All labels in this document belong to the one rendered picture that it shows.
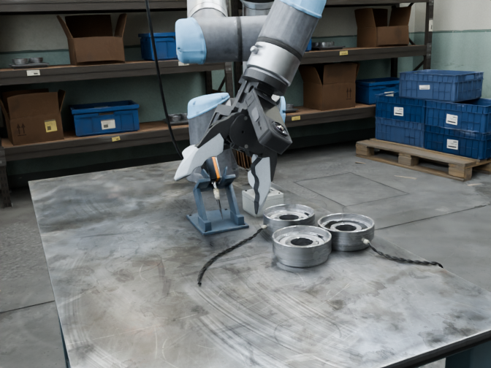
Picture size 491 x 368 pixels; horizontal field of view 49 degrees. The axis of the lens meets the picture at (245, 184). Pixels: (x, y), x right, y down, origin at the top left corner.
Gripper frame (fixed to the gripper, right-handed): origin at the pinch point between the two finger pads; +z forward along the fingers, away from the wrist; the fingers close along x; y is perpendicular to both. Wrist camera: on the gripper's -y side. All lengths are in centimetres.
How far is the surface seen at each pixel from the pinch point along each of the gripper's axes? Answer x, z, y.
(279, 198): -28.0, -4.2, 28.0
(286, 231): -20.8, 1.1, 10.1
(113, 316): 7.3, 21.7, 1.7
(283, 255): -17.4, 4.6, 3.3
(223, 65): -132, -88, 346
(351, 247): -30.0, -1.1, 2.4
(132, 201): -7, 11, 56
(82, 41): -24, -54, 357
